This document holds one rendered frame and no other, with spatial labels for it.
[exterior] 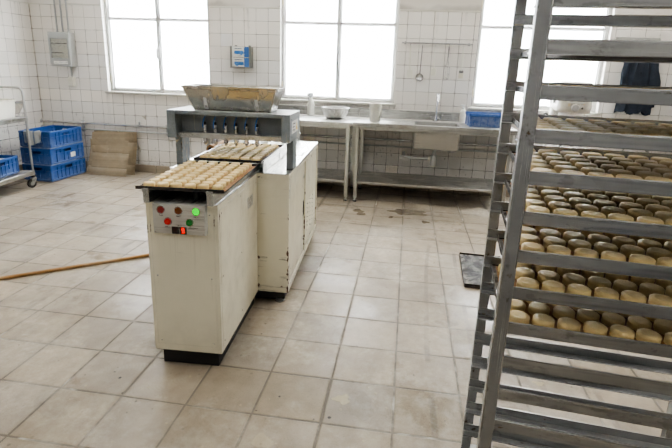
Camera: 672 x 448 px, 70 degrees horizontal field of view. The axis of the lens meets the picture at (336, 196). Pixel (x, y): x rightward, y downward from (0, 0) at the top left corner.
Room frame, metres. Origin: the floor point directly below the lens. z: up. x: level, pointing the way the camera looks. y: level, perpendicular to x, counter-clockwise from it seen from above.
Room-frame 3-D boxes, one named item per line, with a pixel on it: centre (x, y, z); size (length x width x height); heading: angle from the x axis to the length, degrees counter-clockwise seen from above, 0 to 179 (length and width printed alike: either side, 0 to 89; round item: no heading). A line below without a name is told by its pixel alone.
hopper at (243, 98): (2.90, 0.62, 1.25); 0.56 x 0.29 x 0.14; 85
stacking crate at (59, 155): (5.88, 3.53, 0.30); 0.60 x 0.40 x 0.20; 172
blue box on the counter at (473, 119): (5.30, -1.61, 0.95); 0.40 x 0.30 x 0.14; 85
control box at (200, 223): (2.04, 0.69, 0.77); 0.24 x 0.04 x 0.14; 85
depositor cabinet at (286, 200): (3.38, 0.58, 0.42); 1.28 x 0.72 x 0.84; 175
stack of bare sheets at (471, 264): (3.32, -1.16, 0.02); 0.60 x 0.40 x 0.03; 170
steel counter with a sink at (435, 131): (5.50, -0.20, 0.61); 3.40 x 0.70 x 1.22; 82
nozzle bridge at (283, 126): (2.90, 0.62, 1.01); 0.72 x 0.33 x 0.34; 85
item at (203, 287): (2.40, 0.66, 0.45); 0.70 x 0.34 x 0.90; 175
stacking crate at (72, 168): (5.88, 3.53, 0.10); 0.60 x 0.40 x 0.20; 170
